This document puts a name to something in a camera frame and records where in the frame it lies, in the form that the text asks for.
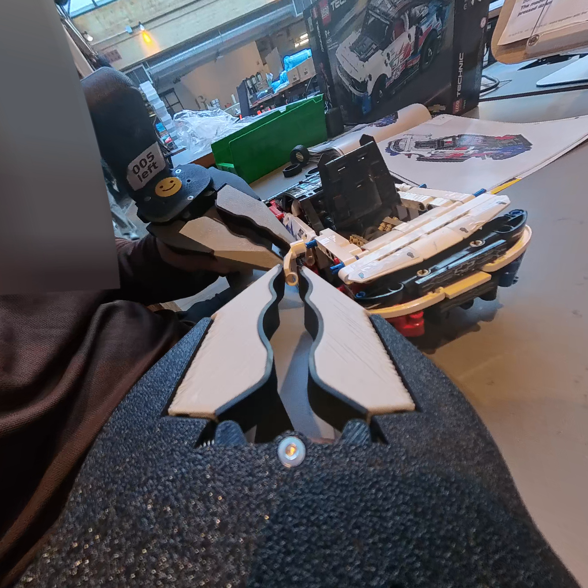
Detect green container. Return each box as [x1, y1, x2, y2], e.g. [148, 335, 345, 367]
[210, 93, 330, 184]

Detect person's torso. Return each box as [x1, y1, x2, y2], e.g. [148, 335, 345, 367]
[0, 288, 199, 568]

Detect black toy box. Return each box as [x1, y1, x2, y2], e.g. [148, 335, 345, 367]
[302, 0, 491, 126]

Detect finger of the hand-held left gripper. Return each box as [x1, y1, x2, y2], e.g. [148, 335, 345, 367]
[215, 184, 297, 245]
[178, 208, 288, 272]

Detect printed instruction sheet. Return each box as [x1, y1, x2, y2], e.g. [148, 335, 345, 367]
[497, 0, 588, 47]

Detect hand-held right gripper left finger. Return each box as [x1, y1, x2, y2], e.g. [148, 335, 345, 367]
[168, 264, 285, 421]

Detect toy brick race car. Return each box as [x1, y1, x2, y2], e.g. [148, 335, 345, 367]
[264, 134, 533, 339]

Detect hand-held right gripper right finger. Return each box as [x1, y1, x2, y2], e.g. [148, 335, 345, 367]
[299, 266, 416, 422]

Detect thin pale curved brick piece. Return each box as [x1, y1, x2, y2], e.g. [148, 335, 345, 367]
[282, 238, 319, 288]

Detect person's left forearm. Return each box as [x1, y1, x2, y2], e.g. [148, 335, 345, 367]
[115, 235, 254, 306]

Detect tan wooden board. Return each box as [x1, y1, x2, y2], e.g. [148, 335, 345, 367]
[490, 0, 588, 66]

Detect clear plastic wrap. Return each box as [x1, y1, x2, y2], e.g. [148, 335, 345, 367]
[171, 109, 245, 155]

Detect open instruction booklet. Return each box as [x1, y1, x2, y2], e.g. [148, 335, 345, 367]
[312, 103, 588, 194]

